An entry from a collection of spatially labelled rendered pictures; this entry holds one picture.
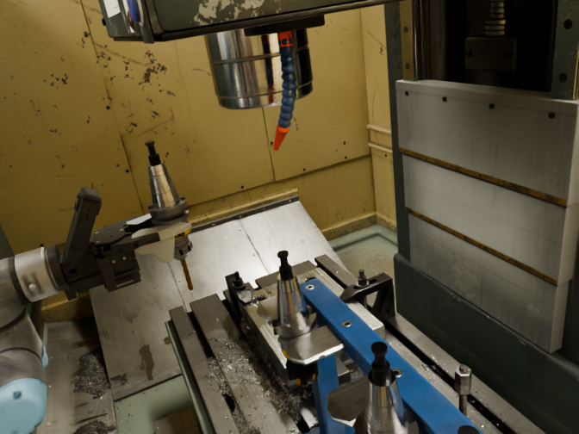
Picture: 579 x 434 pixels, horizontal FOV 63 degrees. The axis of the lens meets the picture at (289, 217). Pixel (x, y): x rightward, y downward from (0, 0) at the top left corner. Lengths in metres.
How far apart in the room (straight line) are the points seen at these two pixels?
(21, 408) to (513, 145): 0.88
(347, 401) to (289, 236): 1.37
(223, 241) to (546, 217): 1.23
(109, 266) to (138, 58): 1.09
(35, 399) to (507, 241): 0.87
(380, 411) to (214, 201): 1.51
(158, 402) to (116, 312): 0.38
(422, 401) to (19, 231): 1.55
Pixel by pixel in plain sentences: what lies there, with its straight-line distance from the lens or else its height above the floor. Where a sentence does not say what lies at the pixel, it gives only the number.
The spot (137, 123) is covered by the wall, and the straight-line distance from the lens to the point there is 1.77.
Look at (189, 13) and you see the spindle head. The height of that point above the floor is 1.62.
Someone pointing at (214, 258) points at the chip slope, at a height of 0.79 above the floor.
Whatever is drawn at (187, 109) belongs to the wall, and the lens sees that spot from 1.80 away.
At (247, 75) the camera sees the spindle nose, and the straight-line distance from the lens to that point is 0.71.
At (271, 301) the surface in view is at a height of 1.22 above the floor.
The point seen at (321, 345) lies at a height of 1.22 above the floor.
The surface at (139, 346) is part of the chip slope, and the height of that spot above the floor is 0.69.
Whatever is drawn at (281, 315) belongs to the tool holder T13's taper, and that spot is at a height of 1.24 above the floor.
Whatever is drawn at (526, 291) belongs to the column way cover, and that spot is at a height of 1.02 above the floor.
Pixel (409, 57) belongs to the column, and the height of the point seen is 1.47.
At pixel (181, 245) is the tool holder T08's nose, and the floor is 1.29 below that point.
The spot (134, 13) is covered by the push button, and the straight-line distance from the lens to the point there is 0.43.
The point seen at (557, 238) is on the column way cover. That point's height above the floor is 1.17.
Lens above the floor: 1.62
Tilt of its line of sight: 24 degrees down
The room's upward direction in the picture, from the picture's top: 9 degrees counter-clockwise
